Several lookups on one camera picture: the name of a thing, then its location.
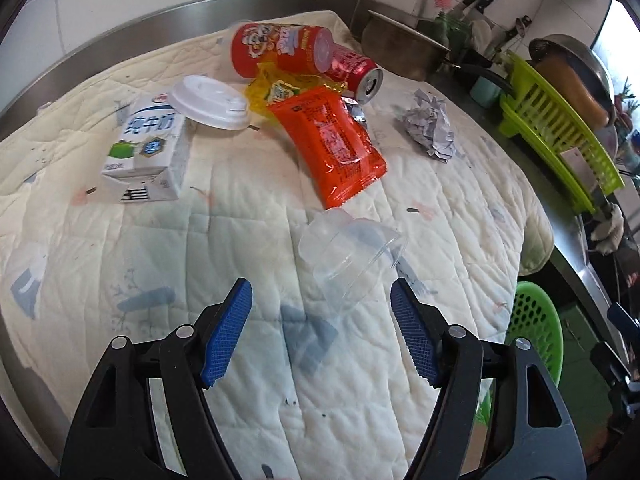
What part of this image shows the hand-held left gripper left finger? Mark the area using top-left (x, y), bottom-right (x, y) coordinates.
top-left (59, 277), bottom-right (253, 480)

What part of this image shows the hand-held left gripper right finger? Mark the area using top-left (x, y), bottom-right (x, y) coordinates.
top-left (390, 277), bottom-right (587, 480)

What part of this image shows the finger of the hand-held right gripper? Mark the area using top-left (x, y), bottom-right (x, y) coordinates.
top-left (606, 304), bottom-right (640, 336)
top-left (590, 342), bottom-right (632, 396)

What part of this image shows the green plastic basket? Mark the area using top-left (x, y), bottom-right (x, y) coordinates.
top-left (472, 280), bottom-right (565, 426)

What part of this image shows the clear plastic cup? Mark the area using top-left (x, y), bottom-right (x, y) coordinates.
top-left (297, 208), bottom-right (408, 318)

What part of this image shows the white milk carton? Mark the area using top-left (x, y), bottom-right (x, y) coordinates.
top-left (100, 92), bottom-right (193, 204)

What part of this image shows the orange snack packet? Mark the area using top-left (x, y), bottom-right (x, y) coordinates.
top-left (268, 85), bottom-right (389, 210)

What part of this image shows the paper ball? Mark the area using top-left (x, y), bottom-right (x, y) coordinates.
top-left (402, 89), bottom-right (461, 163)

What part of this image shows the white plastic cup lid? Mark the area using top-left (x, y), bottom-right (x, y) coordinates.
top-left (167, 75), bottom-right (252, 133)

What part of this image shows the yellow snack wrapper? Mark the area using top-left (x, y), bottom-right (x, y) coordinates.
top-left (245, 62), bottom-right (346, 116)

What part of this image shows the red soda can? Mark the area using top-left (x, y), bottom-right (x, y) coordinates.
top-left (322, 42), bottom-right (385, 106)

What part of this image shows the red snack cup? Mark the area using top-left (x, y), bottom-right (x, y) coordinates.
top-left (227, 21), bottom-right (335, 81)

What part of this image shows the white rag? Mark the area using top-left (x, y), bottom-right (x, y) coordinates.
top-left (590, 205), bottom-right (626, 256)

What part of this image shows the white quilted blanket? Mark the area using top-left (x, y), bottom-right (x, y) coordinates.
top-left (0, 10), bottom-right (555, 480)

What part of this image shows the steel cleaver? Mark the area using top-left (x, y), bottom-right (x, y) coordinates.
top-left (559, 148), bottom-right (586, 173)

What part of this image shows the green dish rack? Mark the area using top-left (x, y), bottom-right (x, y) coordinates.
top-left (499, 50), bottom-right (626, 213)

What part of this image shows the brown clay pot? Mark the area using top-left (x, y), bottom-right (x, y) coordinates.
top-left (532, 55), bottom-right (611, 128)

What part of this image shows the teal cup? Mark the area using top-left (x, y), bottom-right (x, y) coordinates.
top-left (470, 76), bottom-right (502, 107)

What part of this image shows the steel colander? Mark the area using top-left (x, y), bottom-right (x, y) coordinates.
top-left (529, 34), bottom-right (616, 126)

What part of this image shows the metal saucepan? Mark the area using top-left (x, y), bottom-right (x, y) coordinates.
top-left (361, 10), bottom-right (513, 96)

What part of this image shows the green glass jar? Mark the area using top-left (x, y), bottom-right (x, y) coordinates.
top-left (434, 12), bottom-right (473, 53)

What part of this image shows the black handled knife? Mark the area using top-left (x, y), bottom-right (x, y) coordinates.
top-left (450, 0), bottom-right (501, 21)

